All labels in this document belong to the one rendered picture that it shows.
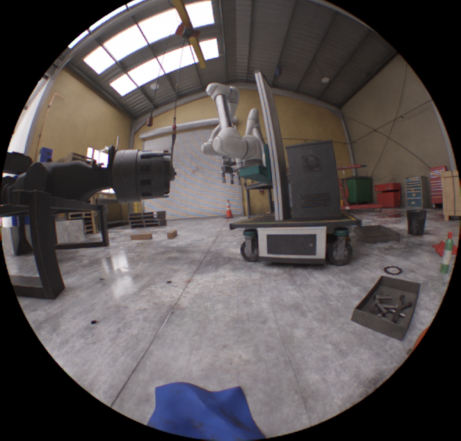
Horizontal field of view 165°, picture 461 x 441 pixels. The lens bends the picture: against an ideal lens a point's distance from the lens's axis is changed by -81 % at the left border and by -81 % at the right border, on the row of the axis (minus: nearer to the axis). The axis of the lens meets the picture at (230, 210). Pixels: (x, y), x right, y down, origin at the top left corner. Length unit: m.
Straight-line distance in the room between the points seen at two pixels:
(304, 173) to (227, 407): 1.16
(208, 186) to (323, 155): 6.16
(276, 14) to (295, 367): 7.42
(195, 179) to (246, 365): 6.93
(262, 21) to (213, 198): 7.65
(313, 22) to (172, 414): 7.70
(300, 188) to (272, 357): 0.94
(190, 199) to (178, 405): 6.96
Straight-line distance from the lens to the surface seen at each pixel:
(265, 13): 7.10
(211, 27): 7.22
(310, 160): 1.11
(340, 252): 1.14
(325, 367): 0.55
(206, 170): 7.08
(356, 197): 7.66
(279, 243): 1.07
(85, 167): 1.86
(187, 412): 0.46
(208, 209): 6.89
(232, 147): 1.08
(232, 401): 0.46
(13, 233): 3.37
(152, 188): 1.56
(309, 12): 7.10
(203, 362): 0.56
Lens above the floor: 0.45
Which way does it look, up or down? 1 degrees down
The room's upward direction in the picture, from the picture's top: 4 degrees counter-clockwise
